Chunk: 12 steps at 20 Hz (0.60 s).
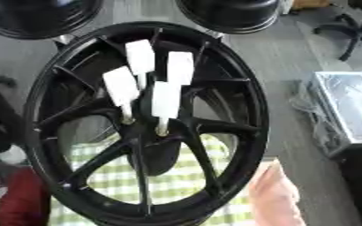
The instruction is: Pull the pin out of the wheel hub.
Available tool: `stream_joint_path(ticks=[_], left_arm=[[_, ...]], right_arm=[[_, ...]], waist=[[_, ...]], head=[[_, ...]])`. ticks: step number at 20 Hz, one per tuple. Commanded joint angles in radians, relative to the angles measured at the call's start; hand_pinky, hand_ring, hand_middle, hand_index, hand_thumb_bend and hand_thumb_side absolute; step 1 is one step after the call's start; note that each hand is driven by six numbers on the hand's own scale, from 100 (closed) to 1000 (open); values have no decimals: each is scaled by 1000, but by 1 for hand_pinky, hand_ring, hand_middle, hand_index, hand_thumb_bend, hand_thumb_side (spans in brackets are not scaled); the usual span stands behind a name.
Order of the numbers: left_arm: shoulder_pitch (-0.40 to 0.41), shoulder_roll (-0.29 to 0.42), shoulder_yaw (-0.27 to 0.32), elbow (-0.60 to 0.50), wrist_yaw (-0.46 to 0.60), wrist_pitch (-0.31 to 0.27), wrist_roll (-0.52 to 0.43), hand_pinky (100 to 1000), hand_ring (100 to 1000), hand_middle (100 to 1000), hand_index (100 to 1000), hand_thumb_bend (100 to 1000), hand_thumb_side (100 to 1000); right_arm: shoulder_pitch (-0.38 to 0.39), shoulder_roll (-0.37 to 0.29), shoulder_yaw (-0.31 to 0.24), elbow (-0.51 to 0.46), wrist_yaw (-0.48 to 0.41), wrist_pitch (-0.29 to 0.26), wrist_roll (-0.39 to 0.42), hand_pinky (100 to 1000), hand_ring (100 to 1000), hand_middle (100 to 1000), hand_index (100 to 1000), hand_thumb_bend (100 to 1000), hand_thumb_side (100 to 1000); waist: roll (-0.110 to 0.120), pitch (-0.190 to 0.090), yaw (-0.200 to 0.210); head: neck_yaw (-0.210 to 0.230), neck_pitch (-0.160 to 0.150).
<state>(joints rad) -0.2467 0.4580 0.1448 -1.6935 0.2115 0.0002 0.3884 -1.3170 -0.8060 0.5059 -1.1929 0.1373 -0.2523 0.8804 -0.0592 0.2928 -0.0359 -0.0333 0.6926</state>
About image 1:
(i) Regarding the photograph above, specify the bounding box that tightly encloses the white pin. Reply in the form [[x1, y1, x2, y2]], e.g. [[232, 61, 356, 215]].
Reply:
[[165, 50, 197, 87], [101, 65, 141, 124], [150, 80, 183, 137], [124, 39, 158, 91]]

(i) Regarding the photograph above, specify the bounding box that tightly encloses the black spoked wheel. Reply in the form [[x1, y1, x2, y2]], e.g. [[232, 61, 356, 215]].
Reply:
[[21, 21, 271, 226]]

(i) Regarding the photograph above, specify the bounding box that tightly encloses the person's hand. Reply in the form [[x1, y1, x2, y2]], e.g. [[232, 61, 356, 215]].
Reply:
[[247, 158, 308, 226]]

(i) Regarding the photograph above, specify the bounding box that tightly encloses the grey plastic-wrapped box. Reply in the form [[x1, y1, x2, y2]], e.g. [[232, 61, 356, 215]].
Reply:
[[289, 71, 362, 159]]

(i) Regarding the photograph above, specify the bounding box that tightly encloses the black office chair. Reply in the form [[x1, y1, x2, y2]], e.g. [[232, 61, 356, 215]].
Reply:
[[312, 0, 362, 64]]

